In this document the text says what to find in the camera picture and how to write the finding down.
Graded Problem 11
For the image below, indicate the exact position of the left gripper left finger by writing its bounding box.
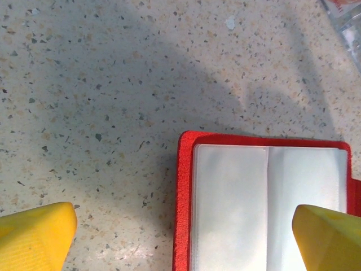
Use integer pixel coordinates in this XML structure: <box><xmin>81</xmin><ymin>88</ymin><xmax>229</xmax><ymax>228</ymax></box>
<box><xmin>0</xmin><ymin>202</ymin><xmax>78</xmax><ymax>271</ymax></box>

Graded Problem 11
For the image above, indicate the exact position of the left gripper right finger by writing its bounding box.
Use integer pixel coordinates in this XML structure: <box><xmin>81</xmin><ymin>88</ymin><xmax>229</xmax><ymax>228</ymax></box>
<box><xmin>292</xmin><ymin>204</ymin><xmax>361</xmax><ymax>271</ymax></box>

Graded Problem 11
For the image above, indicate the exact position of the red card holder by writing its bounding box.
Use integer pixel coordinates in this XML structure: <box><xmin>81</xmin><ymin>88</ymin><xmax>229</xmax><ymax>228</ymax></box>
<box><xmin>171</xmin><ymin>130</ymin><xmax>361</xmax><ymax>271</ymax></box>

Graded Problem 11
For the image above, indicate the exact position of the clear acrylic card stand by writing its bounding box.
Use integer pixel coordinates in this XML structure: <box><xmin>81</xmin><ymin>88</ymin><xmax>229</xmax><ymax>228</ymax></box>
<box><xmin>318</xmin><ymin>0</ymin><xmax>361</xmax><ymax>68</ymax></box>

